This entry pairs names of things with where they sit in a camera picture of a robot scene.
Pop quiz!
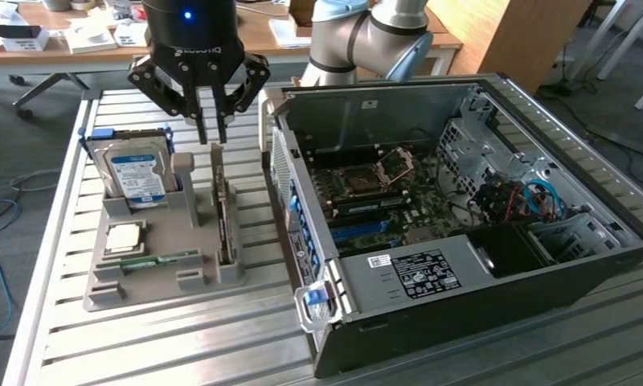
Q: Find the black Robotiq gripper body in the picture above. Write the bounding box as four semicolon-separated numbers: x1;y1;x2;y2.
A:
141;0;246;89

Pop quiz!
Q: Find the Nvidia graphics card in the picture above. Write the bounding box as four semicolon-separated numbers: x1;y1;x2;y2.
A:
208;142;236;267

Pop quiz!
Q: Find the blue expansion slot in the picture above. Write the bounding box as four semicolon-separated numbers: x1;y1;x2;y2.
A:
330;220;391;243

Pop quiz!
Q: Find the small white labelled box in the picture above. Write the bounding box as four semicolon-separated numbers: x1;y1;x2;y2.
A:
113;22;152;48

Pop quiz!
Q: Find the stack of white papers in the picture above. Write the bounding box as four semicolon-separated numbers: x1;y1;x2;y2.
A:
268;18;312;50

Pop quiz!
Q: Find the white open cardboard box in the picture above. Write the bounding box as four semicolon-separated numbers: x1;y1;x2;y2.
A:
62;18;119;55

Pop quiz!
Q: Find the hard disk with blue carrier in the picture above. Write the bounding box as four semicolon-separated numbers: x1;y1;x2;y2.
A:
77;126;187;209

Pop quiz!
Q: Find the wooden top desk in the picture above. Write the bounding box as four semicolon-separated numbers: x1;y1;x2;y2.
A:
0;0;464;120

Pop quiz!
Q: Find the black and white box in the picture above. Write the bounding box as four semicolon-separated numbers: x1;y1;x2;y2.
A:
0;24;51;53

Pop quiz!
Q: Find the black CPU socket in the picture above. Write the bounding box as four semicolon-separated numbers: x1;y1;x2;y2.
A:
338;164;390;195

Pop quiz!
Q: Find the silver CPU chip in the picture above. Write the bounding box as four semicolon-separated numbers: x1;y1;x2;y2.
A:
103;222;147;255

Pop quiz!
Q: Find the installed RAM stick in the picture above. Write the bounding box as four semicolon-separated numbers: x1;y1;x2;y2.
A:
334;196;410;217

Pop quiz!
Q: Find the grey parts rack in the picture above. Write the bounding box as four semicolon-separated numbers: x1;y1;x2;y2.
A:
83;151;250;313

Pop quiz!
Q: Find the green loose RAM stick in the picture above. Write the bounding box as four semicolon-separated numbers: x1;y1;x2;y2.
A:
95;249;200;270

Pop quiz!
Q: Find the green motherboard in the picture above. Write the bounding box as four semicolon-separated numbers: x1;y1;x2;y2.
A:
304;151;476;257

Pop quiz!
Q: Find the wooden cabinet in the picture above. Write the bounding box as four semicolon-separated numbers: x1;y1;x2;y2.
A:
426;0;593;94

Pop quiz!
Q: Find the silver chipset heatsink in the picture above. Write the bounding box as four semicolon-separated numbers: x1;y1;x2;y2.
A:
403;228;436;244

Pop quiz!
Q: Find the grey power supply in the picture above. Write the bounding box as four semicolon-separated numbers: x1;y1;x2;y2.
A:
336;236;498;314

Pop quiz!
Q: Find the black plastic shroud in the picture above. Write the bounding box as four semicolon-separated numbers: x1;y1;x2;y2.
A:
464;222;559;279

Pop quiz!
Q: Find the silver disk bay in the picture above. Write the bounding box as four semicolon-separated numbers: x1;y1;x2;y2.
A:
524;212;624;266

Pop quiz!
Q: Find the black open PC case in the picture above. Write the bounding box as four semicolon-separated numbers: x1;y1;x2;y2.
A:
256;72;643;380

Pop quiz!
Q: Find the CPU socket with metal frame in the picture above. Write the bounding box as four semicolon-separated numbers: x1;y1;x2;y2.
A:
372;146;415;184

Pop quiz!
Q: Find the grey floor cable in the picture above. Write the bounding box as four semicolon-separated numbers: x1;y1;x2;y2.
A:
0;167;61;195

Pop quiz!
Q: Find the blue floor cable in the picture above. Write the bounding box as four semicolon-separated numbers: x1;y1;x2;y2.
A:
0;191;21;347

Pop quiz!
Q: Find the red disk wire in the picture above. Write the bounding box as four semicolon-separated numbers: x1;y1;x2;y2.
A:
503;187;522;221

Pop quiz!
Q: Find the blue disk wire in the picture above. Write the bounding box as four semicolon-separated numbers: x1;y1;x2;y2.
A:
520;179;568;221

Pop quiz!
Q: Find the white table frame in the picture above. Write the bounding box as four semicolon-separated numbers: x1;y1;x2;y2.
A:
564;0;643;110

